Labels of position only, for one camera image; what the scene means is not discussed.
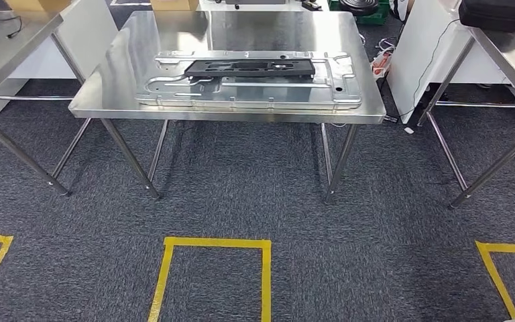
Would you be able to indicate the cardboard box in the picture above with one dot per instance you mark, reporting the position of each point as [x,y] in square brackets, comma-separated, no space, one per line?
[173,4]
[35,4]

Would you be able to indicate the stamped aluminium panel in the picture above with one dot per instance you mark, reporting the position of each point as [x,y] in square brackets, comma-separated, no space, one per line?
[284,95]

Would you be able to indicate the black bag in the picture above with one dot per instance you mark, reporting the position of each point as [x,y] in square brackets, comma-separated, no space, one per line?
[493,15]

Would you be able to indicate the white power strip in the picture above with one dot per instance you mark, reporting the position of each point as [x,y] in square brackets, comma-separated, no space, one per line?
[381,62]

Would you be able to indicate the black power adapter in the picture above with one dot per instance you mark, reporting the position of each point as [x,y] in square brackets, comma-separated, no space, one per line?
[311,4]

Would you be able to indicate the black plastic mounting plate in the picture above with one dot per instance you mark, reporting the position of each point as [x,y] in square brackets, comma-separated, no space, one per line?
[304,69]

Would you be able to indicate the white desk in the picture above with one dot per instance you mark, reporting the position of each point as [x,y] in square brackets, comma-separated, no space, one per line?
[284,6]

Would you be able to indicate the stainless steel workbench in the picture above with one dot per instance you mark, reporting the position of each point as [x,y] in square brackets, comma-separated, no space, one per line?
[115,89]

